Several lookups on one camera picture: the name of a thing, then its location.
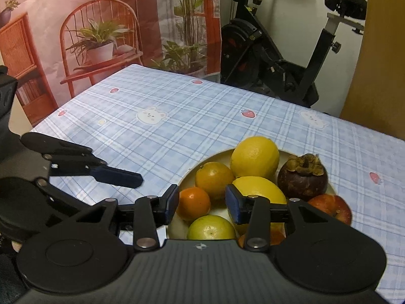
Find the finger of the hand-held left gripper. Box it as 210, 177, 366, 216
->
35, 178, 93, 220
20, 132, 144, 188

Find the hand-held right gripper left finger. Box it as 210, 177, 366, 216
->
74, 184, 180, 252

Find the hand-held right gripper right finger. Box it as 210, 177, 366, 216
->
225, 184, 336, 253

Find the orange tangerine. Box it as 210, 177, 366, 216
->
175, 186, 211, 222
238, 222, 286, 248

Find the yellow-green citrus fruit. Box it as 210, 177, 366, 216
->
186, 215, 237, 240

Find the small yellow citrus fruit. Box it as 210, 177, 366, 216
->
195, 162, 235, 201

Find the beige plate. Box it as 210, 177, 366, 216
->
166, 148, 336, 241

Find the large yellow lemon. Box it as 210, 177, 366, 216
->
232, 176, 287, 235
230, 136, 280, 183

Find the dark purple mangosteen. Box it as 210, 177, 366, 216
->
277, 153, 328, 202

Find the red apple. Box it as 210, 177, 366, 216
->
307, 194, 353, 226

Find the blue checked tablecloth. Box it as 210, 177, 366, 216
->
30, 64, 405, 304

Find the black exercise bike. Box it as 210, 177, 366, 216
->
220, 0, 368, 108

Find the pink printed backdrop cloth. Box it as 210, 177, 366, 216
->
0, 0, 221, 126

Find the brown wooden door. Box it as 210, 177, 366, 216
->
339, 0, 405, 141

